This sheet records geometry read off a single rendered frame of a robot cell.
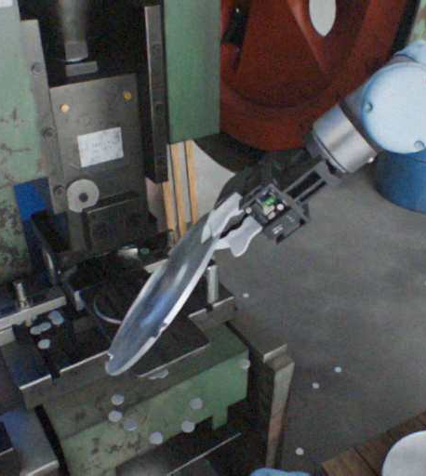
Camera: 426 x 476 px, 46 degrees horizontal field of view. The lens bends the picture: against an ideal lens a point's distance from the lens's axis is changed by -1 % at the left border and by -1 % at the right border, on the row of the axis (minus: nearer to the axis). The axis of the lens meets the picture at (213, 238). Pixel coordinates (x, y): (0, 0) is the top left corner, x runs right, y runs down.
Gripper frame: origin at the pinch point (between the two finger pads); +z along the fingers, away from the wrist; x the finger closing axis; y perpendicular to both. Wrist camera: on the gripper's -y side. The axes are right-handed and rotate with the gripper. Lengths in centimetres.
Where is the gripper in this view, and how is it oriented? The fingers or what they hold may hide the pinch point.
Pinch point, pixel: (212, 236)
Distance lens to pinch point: 71.1
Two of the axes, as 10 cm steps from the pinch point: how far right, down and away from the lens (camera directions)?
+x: 7.1, 6.2, 3.4
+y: -0.8, 5.5, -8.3
